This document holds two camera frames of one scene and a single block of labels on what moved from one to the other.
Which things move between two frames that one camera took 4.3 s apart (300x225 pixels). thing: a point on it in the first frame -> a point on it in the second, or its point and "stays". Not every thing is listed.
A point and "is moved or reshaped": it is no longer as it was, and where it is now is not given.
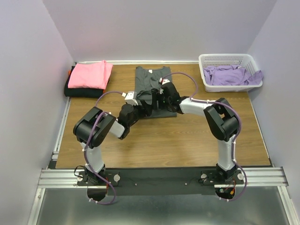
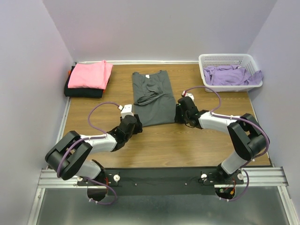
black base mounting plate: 159,181 stays
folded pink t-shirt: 92,75 stays
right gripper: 156,96 -> 177,117
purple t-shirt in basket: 230,74 stays
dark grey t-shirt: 146,80 is moved or reshaped
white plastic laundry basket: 245,61 stays
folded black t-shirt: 80,93 stays
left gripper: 145,109 -> 138,125
